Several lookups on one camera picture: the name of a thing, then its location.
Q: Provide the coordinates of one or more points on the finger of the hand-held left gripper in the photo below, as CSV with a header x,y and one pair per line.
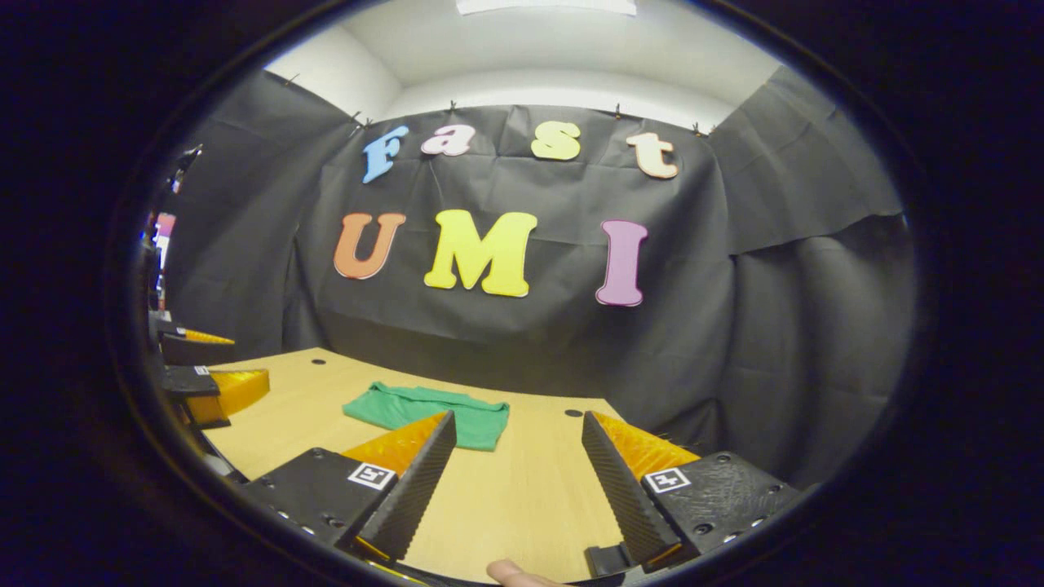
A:
x,y
192,381
188,349

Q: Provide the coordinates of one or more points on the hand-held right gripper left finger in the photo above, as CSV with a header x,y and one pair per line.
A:
x,y
416,489

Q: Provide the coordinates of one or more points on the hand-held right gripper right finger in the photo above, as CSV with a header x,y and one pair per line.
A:
x,y
624,497

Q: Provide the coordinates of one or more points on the green T-shirt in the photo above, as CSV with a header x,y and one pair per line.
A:
x,y
408,403

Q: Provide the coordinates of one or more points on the computer monitor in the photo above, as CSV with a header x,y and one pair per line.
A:
x,y
165,240

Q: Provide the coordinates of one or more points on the ceiling light panel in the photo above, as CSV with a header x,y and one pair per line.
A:
x,y
546,6

